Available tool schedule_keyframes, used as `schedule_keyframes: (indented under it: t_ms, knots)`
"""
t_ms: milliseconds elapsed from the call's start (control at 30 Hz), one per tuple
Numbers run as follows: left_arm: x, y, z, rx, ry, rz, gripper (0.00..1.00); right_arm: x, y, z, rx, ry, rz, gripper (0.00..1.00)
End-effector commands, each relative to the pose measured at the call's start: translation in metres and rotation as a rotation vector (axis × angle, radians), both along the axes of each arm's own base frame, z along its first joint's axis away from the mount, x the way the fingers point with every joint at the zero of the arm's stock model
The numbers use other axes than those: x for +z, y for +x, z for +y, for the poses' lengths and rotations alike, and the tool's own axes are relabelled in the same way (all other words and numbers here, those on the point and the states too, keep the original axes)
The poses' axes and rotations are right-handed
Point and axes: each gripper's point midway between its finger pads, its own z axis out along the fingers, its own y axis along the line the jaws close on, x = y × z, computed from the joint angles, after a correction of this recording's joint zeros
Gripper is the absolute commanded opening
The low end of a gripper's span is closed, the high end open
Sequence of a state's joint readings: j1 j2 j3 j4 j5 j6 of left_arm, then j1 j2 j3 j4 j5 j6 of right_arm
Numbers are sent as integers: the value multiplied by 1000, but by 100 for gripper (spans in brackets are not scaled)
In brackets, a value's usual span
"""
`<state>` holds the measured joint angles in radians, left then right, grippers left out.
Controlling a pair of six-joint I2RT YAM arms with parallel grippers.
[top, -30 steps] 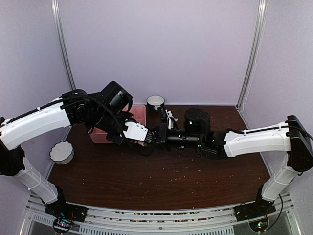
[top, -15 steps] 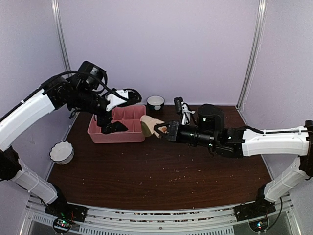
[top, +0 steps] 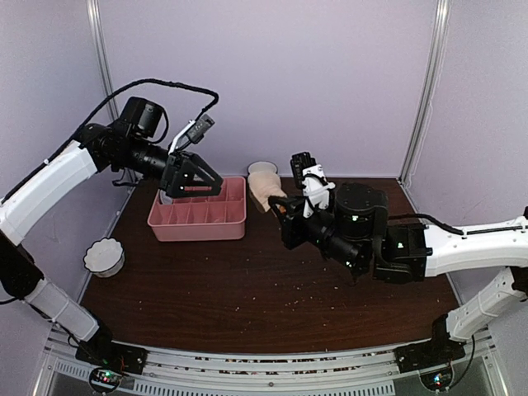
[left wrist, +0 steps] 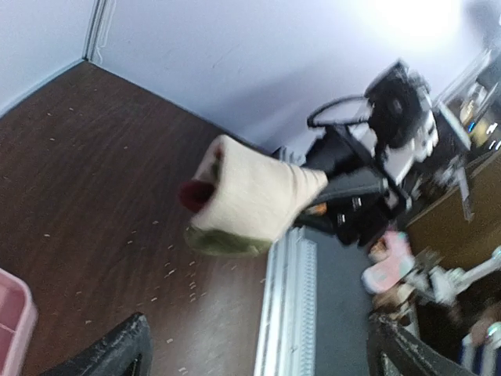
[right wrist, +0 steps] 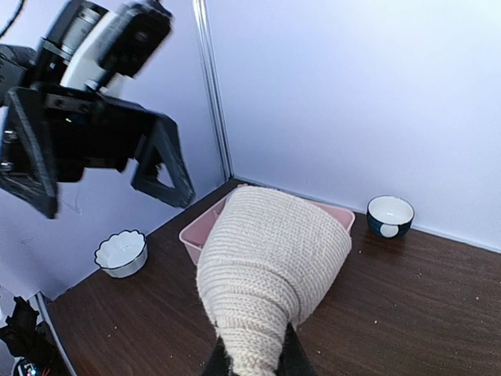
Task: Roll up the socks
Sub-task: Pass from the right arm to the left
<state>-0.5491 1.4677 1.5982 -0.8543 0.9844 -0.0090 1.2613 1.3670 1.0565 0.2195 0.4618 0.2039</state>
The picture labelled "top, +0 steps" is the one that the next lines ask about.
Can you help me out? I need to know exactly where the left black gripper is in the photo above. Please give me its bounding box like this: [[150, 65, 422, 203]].
[[115, 136, 224, 198]]

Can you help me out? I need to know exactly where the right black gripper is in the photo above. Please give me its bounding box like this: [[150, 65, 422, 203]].
[[269, 195, 365, 275]]

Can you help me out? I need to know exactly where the beige striped ribbed sock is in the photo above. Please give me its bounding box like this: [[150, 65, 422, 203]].
[[247, 171, 287, 213]]

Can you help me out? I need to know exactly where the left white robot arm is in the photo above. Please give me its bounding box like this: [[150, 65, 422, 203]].
[[1, 97, 223, 366]]

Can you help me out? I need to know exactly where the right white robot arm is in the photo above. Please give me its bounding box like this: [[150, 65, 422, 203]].
[[268, 183, 527, 365]]

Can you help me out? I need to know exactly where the pink divided organizer tray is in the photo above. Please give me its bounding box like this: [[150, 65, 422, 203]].
[[147, 177, 247, 242]]

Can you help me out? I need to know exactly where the black and white bowl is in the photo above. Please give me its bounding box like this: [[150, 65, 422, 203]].
[[247, 161, 278, 175]]

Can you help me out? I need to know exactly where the white fluted bowl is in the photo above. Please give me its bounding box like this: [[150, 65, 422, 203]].
[[83, 238, 125, 278]]

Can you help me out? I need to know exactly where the left round control board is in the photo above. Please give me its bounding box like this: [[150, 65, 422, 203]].
[[88, 367, 123, 394]]

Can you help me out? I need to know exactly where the round control board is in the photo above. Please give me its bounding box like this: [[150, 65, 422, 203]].
[[88, 367, 123, 394], [420, 367, 454, 393]]

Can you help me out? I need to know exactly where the right round control board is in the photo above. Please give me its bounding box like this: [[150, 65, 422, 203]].
[[420, 367, 454, 393]]

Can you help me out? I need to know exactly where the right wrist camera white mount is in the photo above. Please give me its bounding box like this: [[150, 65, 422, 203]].
[[290, 152, 336, 219]]

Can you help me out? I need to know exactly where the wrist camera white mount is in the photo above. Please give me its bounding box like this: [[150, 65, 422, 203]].
[[290, 152, 336, 219], [168, 114, 215, 154]]

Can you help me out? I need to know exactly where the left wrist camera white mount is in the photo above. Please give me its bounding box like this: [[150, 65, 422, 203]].
[[168, 114, 215, 154]]

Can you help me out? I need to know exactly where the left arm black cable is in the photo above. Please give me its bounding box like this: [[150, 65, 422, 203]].
[[0, 77, 220, 203]]

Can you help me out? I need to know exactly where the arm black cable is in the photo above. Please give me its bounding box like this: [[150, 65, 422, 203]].
[[387, 213, 528, 238], [0, 77, 220, 203]]

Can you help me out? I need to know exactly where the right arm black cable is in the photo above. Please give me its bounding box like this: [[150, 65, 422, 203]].
[[387, 213, 528, 238]]

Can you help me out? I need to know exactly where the aluminium front rail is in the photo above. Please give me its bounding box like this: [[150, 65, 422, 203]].
[[32, 323, 507, 396]]

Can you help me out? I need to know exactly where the left aluminium frame post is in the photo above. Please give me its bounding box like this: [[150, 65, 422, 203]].
[[86, 0, 113, 97]]

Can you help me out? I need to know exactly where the aluminium frame post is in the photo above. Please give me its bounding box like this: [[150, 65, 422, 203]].
[[399, 0, 452, 189], [86, 0, 113, 97]]

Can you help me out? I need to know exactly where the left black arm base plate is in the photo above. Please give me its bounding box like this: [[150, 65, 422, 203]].
[[75, 342, 148, 375]]

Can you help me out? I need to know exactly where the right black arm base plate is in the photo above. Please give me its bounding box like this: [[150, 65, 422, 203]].
[[394, 339, 465, 373]]

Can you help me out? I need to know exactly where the right aluminium frame post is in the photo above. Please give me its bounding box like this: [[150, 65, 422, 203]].
[[399, 0, 452, 189]]

